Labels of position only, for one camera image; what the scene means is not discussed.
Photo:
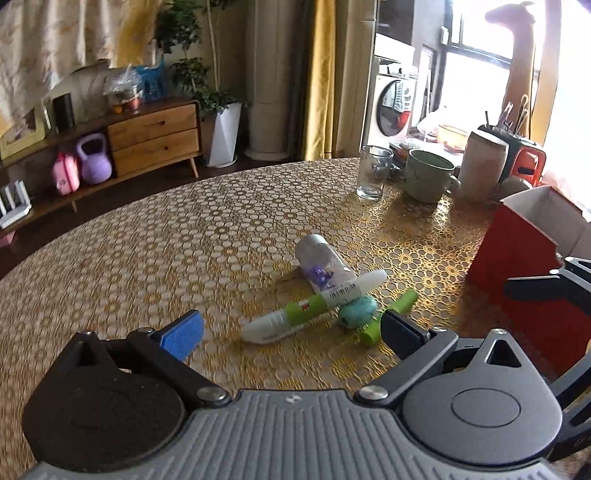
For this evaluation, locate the washing machine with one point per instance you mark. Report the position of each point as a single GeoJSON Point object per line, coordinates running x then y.
{"type": "Point", "coordinates": [390, 102]}

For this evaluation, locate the floral cloth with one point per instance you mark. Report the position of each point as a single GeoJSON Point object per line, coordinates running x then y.
{"type": "Point", "coordinates": [43, 42]}

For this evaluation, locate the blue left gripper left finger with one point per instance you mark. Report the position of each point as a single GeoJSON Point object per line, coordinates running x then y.
{"type": "Point", "coordinates": [182, 336]}

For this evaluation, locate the green cylinder tube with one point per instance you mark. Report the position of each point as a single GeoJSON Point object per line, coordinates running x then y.
{"type": "Point", "coordinates": [370, 334]}

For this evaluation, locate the white router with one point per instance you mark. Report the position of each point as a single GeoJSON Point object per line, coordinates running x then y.
{"type": "Point", "coordinates": [15, 203]}

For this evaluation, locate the white green tube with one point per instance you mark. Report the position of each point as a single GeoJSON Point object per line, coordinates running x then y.
{"type": "Point", "coordinates": [284, 322]}

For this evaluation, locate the yellow curtain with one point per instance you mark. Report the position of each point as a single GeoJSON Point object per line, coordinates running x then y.
{"type": "Point", "coordinates": [319, 101]}

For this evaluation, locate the purple kettlebell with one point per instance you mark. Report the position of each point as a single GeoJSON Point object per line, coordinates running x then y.
{"type": "Point", "coordinates": [95, 167]}

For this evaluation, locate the green ceramic mug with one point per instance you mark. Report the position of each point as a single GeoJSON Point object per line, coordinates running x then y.
{"type": "Point", "coordinates": [429, 177]}

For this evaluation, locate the clear drinking glass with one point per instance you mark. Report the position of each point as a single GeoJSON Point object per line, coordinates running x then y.
{"type": "Point", "coordinates": [374, 171]}

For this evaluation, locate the picture frame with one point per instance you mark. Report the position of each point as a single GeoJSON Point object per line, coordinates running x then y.
{"type": "Point", "coordinates": [25, 133]}

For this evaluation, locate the wooden sideboard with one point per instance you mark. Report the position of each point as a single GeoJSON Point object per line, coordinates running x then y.
{"type": "Point", "coordinates": [156, 135]}

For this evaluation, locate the teal egg ball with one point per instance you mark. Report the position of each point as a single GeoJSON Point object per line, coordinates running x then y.
{"type": "Point", "coordinates": [358, 313]}

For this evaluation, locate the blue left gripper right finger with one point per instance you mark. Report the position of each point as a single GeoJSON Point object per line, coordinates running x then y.
{"type": "Point", "coordinates": [402, 335]}

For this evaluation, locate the plastic bag with fruit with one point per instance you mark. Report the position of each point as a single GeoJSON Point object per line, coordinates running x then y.
{"type": "Point", "coordinates": [124, 91]}

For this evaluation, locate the red white cardboard box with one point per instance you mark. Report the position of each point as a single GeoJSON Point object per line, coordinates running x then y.
{"type": "Point", "coordinates": [529, 231]}

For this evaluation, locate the white planter with plant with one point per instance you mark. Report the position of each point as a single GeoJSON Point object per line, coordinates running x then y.
{"type": "Point", "coordinates": [190, 28]}

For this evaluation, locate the black speaker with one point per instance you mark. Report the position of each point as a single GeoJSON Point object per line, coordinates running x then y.
{"type": "Point", "coordinates": [63, 113]}

